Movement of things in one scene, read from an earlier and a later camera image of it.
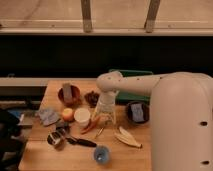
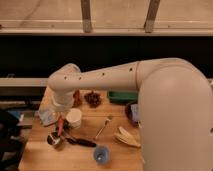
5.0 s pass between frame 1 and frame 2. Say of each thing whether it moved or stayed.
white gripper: moved
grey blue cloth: stayed
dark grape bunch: stayed
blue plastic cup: stayed
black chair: stayed
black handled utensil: stayed
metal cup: stayed
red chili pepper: moved
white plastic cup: moved
